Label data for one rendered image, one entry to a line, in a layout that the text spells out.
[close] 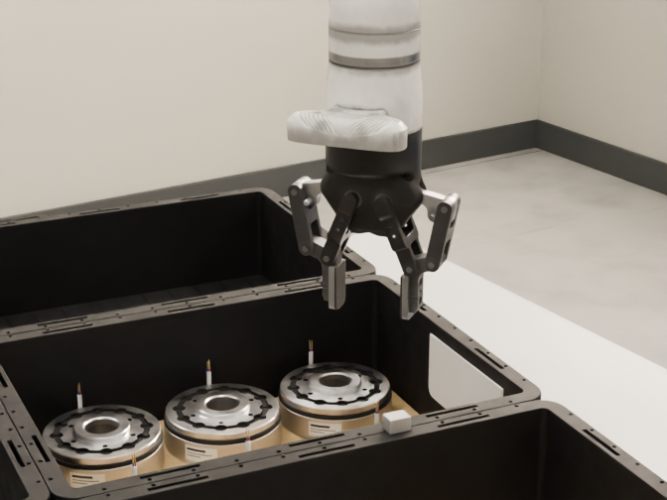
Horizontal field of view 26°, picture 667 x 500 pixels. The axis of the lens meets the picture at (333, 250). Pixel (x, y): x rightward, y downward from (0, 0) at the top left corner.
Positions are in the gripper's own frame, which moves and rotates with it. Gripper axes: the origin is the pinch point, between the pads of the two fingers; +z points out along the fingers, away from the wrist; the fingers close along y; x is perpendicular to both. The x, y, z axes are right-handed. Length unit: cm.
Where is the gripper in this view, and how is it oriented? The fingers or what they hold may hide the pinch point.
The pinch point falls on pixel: (372, 294)
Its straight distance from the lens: 116.5
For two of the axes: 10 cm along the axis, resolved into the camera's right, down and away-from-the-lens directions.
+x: -3.5, 3.3, -8.8
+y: -9.4, -1.2, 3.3
